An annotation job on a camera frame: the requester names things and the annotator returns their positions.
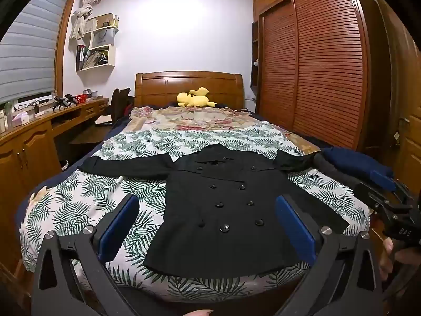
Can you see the person's right hand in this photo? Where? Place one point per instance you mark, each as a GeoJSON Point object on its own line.
{"type": "Point", "coordinates": [387, 253]}

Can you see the grey window blind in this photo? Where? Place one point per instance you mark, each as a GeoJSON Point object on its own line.
{"type": "Point", "coordinates": [29, 46]}

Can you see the beige tied curtain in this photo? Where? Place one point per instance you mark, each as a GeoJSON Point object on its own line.
{"type": "Point", "coordinates": [82, 10]}

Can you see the yellow plush toy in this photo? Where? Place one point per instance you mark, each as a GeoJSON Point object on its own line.
{"type": "Point", "coordinates": [194, 100]}

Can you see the black double-breasted coat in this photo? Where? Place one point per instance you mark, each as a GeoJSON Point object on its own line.
{"type": "Point", "coordinates": [227, 204]}

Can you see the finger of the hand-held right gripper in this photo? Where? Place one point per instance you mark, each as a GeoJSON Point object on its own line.
{"type": "Point", "coordinates": [383, 178]}
{"type": "Point", "coordinates": [386, 209]}

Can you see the wooden desk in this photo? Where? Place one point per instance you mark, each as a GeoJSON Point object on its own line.
{"type": "Point", "coordinates": [29, 148]}

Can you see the person's left hand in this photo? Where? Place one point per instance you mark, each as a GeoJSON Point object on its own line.
{"type": "Point", "coordinates": [200, 313]}

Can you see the wooden louvred wardrobe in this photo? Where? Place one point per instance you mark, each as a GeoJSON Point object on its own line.
{"type": "Point", "coordinates": [322, 59]}

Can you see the folded navy garment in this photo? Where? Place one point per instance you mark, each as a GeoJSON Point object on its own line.
{"type": "Point", "coordinates": [355, 163]}

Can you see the black device on desk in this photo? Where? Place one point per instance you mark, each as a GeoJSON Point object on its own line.
{"type": "Point", "coordinates": [62, 102]}

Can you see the wooden room door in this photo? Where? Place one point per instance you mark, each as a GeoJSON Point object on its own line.
{"type": "Point", "coordinates": [408, 82]}

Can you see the red basket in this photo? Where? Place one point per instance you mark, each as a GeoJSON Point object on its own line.
{"type": "Point", "coordinates": [81, 98]}

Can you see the floral blanket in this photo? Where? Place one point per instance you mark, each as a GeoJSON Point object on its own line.
{"type": "Point", "coordinates": [197, 120]}

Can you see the white wall shelf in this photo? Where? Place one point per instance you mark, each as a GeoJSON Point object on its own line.
{"type": "Point", "coordinates": [98, 56]}

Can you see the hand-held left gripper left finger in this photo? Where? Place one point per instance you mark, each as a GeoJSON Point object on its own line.
{"type": "Point", "coordinates": [116, 227]}

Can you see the dark brown chair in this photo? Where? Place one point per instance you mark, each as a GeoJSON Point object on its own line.
{"type": "Point", "coordinates": [120, 103]}

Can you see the white tissue box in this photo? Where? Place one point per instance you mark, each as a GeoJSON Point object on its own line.
{"type": "Point", "coordinates": [22, 116]}

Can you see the wooden bed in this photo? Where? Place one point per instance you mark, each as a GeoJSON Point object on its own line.
{"type": "Point", "coordinates": [187, 85]}

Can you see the white paper bag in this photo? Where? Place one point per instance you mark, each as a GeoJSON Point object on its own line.
{"type": "Point", "coordinates": [102, 38]}

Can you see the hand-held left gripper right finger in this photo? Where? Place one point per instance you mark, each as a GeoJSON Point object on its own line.
{"type": "Point", "coordinates": [296, 228]}

